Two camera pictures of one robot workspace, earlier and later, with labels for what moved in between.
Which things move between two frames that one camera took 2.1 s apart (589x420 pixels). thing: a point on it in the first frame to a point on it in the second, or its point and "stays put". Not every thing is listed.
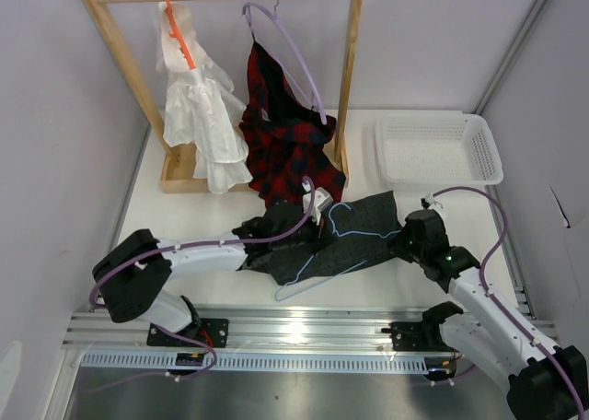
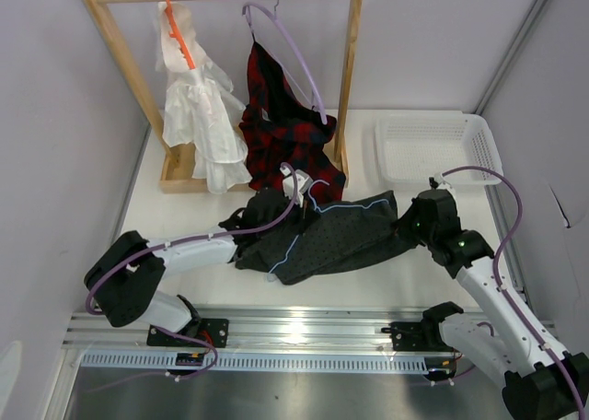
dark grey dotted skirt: (349, 233) stays put
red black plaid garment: (285, 139) stays put
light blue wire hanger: (313, 257) to (323, 210)
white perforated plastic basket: (435, 150) stays put
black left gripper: (318, 236) to (304, 216)
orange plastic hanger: (177, 32) stays put
